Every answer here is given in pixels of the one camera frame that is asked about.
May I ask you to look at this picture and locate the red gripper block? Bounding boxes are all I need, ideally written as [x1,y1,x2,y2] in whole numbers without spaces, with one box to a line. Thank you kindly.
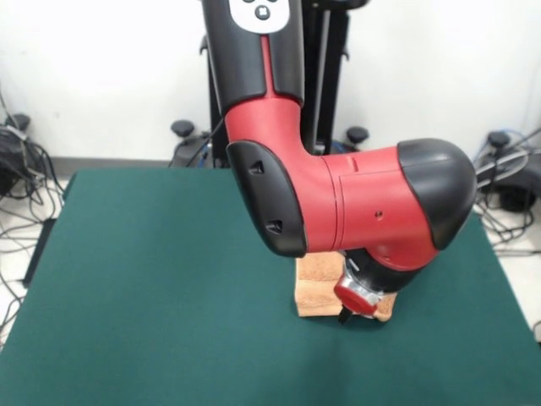
[333,281,377,326]

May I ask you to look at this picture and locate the tan terry towel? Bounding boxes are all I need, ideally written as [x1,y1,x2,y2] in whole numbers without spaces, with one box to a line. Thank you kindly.
[293,251,398,324]

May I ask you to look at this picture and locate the gray floor leg black knob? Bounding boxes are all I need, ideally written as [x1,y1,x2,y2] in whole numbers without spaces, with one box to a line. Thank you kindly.
[471,129,541,213]
[0,112,56,200]

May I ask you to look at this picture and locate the dark green table cloth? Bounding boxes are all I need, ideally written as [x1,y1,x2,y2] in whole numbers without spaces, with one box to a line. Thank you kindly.
[0,168,540,406]

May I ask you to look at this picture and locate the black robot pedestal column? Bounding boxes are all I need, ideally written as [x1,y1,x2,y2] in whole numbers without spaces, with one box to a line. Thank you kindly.
[198,0,352,169]

